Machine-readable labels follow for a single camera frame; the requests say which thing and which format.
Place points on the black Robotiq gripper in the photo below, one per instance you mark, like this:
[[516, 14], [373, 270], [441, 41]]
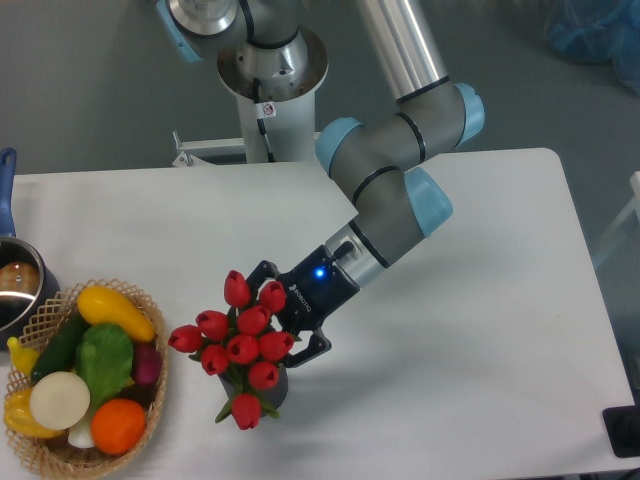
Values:
[[314, 288]]

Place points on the red tulip bouquet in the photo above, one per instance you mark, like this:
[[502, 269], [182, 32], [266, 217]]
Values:
[[241, 347]]

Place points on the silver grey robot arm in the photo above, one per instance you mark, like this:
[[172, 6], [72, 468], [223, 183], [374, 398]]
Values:
[[273, 66]]

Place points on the dark grey vase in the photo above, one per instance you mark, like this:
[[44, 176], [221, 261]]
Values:
[[275, 396]]

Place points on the purple red onion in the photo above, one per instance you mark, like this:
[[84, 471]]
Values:
[[147, 364]]

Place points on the green lettuce leaf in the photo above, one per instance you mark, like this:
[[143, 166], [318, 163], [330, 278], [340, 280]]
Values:
[[104, 360]]

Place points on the yellow squash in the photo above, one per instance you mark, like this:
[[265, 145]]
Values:
[[100, 305]]

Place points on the orange fruit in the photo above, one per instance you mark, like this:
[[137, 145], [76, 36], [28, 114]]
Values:
[[118, 425]]

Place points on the dark green cucumber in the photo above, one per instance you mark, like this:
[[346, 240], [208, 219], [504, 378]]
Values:
[[59, 353]]

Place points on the white round onion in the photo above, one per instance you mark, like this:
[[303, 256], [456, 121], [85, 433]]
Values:
[[59, 401]]

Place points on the yellow banana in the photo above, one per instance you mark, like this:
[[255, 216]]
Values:
[[22, 358]]

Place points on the woven wicker basket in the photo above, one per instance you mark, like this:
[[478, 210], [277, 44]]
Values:
[[24, 457]]

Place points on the yellow bell pepper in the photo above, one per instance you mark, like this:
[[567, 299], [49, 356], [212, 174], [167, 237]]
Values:
[[18, 417]]

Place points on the black device at table edge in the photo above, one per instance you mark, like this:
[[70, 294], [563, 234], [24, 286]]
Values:
[[622, 426]]

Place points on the blue plastic bag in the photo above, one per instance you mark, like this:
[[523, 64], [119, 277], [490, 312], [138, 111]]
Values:
[[597, 32]]

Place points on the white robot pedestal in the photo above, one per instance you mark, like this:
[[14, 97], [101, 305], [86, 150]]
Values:
[[272, 131]]

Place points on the blue handled saucepan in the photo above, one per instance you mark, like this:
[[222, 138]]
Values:
[[26, 281]]

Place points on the white frame at right edge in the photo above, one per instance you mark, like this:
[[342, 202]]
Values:
[[620, 228]]

